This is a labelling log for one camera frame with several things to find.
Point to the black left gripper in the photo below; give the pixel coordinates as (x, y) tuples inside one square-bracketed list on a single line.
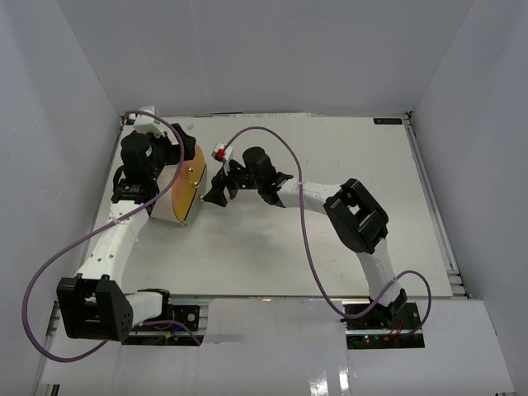
[(176, 151)]

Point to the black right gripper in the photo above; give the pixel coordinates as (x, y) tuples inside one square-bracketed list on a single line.
[(217, 194)]

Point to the orange top drawer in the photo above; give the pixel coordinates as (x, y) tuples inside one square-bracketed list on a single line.
[(196, 166)]

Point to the yellow drawer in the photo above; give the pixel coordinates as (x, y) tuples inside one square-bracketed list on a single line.
[(183, 190)]

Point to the cream cylindrical drawer organizer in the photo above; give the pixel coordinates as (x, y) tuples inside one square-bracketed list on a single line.
[(163, 209)]

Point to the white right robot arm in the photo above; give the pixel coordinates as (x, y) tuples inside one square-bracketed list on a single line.
[(357, 218)]

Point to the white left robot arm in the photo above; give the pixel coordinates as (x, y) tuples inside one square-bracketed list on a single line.
[(157, 179)]

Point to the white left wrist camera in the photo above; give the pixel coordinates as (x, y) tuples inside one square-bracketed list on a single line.
[(146, 119)]

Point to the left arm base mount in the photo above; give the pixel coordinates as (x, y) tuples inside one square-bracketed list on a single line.
[(180, 325)]

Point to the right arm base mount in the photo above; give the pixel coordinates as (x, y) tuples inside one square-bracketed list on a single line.
[(370, 332)]

